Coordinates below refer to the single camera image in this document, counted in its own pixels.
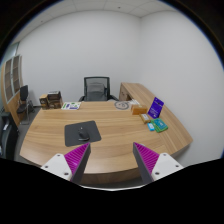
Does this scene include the dark grey computer mouse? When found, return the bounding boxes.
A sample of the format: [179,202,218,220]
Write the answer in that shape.
[78,127,90,141]

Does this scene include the small brown box left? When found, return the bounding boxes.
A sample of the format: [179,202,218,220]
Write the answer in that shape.
[39,94,49,109]

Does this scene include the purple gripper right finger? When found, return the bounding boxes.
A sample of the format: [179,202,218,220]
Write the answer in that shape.
[133,142,183,184]

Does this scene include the wooden bookshelf cabinet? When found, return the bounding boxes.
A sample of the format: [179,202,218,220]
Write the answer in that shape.
[1,55,23,125]

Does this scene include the orange cardboard box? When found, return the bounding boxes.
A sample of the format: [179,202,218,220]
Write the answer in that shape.
[131,105,147,115]

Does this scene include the black chair at left edge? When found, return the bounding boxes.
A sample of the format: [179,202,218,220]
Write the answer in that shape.
[0,112,19,160]

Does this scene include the green flat box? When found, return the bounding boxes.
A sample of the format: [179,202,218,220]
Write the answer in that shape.
[151,118,168,133]

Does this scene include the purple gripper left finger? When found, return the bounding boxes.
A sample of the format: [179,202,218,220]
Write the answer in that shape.
[42,143,91,184]

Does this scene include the small yellow box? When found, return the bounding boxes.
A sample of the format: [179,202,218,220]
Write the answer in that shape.
[140,114,151,124]

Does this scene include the dark grey mouse pad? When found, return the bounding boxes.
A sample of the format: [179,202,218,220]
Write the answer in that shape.
[64,121,101,147]

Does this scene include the wooden side return desk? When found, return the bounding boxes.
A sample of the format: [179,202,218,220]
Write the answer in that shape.
[118,82,168,114]

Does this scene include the small blue box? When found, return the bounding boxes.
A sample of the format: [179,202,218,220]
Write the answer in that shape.
[147,123,155,131]

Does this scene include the brown stacked boxes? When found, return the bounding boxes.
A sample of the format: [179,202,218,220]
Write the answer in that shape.
[47,91,63,109]

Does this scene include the black mesh office chair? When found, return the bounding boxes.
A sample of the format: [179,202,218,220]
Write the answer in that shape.
[79,76,118,101]

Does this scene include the black visitor chair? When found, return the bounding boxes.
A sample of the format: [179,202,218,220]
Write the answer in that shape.
[17,85,35,125]

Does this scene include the white green leaflet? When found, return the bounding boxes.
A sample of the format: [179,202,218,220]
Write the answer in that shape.
[61,102,81,110]

